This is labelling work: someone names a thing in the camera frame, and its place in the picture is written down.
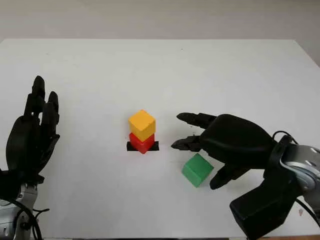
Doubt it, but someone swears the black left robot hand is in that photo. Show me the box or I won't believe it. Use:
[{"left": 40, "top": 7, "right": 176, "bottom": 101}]
[{"left": 5, "top": 75, "right": 61, "bottom": 185}]

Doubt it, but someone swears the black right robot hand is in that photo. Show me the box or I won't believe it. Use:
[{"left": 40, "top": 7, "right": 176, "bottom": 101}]
[{"left": 170, "top": 112, "right": 278, "bottom": 190}]

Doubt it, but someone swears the green wooden block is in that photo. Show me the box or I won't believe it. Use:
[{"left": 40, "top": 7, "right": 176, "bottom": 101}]
[{"left": 181, "top": 153, "right": 215, "bottom": 189}]

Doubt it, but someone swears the red wooden block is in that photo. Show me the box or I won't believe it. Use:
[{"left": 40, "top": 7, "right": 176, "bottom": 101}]
[{"left": 128, "top": 132, "right": 156, "bottom": 155}]

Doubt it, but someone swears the yellow wooden block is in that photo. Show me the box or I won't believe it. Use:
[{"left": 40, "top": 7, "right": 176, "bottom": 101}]
[{"left": 127, "top": 109, "right": 157, "bottom": 141}]

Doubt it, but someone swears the black tape strip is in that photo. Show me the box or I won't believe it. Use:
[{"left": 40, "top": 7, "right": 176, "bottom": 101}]
[{"left": 126, "top": 141, "right": 160, "bottom": 152}]

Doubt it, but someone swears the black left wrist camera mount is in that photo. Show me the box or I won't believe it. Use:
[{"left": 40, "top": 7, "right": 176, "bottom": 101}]
[{"left": 0, "top": 168, "right": 46, "bottom": 204}]

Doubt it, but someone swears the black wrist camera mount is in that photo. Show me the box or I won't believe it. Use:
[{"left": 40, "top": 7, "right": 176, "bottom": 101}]
[
  {"left": 0, "top": 168, "right": 46, "bottom": 204},
  {"left": 229, "top": 134, "right": 301, "bottom": 240}
]

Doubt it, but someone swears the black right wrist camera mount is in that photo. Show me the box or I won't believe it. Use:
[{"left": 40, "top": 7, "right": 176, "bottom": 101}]
[{"left": 229, "top": 134, "right": 301, "bottom": 240}]

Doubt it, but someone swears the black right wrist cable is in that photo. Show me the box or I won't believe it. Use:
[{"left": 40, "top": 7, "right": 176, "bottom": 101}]
[{"left": 271, "top": 130, "right": 320, "bottom": 226}]

